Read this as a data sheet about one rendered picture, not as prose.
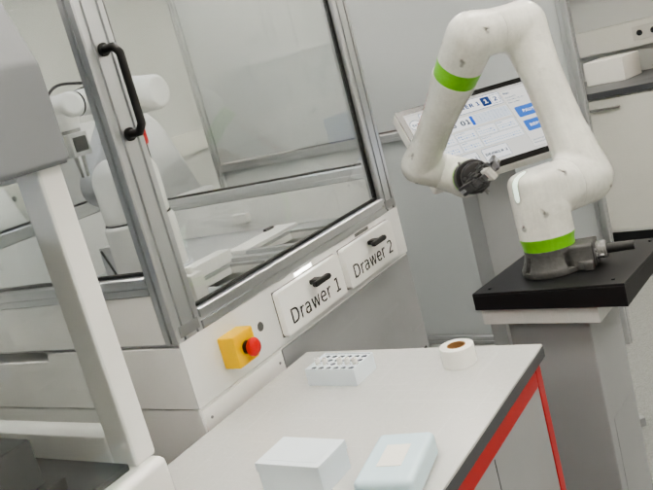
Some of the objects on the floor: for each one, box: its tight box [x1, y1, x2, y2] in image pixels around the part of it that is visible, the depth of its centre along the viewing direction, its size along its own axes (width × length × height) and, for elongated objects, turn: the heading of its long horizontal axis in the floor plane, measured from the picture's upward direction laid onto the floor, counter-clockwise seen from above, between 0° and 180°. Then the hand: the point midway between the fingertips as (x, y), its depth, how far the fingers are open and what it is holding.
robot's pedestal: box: [481, 306, 653, 490], centre depth 201 cm, size 30×30×76 cm
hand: (489, 173), depth 189 cm, fingers closed
